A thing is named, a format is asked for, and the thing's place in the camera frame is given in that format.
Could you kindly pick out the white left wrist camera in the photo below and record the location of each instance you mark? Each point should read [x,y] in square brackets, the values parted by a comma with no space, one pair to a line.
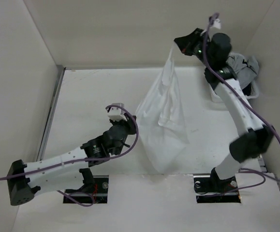
[116,114]

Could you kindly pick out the white tank top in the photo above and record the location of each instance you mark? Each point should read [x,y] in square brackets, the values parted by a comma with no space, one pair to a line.
[161,121]

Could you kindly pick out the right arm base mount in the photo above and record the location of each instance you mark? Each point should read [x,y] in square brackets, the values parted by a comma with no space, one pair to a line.
[210,191]

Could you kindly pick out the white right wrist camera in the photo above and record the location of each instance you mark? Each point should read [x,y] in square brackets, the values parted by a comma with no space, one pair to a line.
[214,22]

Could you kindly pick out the grey tank top in basket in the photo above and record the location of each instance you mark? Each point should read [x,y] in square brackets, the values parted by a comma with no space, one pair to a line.
[245,68]

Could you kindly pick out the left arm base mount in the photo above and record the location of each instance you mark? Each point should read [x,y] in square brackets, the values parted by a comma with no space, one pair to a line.
[97,193]

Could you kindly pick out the black garment in basket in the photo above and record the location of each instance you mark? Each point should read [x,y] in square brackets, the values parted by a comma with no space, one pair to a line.
[247,90]

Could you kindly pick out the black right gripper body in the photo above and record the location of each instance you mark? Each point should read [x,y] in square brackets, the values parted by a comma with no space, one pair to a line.
[195,46]

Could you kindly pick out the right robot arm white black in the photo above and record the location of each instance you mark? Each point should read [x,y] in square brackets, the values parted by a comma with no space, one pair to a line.
[254,136]

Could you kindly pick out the white plastic laundry basket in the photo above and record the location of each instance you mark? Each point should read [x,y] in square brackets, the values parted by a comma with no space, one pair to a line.
[254,93]

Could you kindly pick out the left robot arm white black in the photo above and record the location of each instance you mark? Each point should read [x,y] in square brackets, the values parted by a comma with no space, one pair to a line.
[70,170]

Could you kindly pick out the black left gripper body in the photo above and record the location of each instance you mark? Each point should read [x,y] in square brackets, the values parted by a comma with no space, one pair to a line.
[130,129]

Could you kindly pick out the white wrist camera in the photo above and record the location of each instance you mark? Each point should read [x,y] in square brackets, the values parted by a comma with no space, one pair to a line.
[214,22]
[116,114]

